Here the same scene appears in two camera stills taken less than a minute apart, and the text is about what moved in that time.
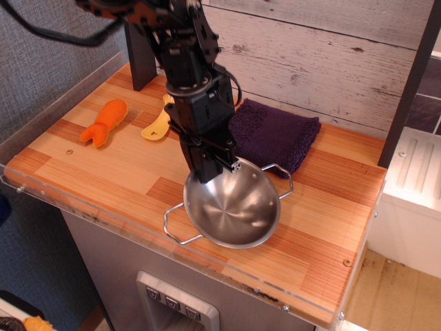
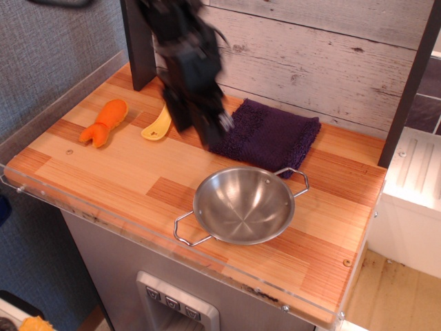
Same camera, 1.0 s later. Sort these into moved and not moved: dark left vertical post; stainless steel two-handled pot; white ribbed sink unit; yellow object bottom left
Moved: stainless steel two-handled pot
Not moved: dark left vertical post; white ribbed sink unit; yellow object bottom left
